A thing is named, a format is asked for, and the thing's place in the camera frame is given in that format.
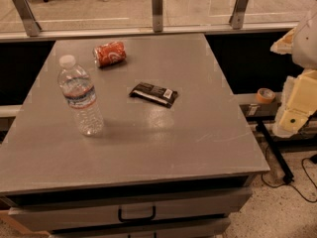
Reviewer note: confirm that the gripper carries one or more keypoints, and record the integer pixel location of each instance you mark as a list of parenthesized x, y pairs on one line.
[(307, 44)]

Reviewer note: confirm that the grey drawer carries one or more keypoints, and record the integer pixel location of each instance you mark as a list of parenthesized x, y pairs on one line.
[(105, 212), (199, 228)]

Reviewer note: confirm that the roll of tan tape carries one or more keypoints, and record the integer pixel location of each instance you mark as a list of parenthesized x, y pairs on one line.
[(265, 96)]

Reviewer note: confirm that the clear plastic water bottle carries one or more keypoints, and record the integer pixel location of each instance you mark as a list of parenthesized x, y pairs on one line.
[(80, 95)]

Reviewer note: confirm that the upper grey drawer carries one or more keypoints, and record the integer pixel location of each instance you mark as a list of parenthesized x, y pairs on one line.
[(105, 212)]

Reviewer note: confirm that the crushed orange soda can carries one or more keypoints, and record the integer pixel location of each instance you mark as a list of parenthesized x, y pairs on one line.
[(108, 54)]

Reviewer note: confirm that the metal rail bracket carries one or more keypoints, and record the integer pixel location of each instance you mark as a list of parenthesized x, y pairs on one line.
[(32, 28), (157, 9), (237, 18)]

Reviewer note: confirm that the right metal rail bracket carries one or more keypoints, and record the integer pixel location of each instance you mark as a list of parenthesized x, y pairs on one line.
[(237, 18)]

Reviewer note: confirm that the black drawer handle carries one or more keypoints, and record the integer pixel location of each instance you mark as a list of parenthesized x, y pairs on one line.
[(136, 213)]

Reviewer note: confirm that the horizontal metal window rail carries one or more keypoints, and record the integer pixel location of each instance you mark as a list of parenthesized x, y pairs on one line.
[(224, 29)]

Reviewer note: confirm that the lower grey drawer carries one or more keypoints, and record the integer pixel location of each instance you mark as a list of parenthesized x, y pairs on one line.
[(199, 228)]

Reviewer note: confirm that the middle metal rail bracket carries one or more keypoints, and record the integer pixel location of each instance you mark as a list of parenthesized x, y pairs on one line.
[(157, 9)]

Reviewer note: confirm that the left metal rail bracket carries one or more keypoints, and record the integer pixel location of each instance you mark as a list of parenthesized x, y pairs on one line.
[(32, 28)]

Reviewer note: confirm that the black rxbar chocolate wrapper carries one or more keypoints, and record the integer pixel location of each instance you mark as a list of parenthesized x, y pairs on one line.
[(156, 94)]

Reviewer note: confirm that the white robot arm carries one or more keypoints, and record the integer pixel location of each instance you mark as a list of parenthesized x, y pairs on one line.
[(304, 51)]

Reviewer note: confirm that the black metal stand leg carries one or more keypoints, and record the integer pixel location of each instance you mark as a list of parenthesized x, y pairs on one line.
[(288, 175)]

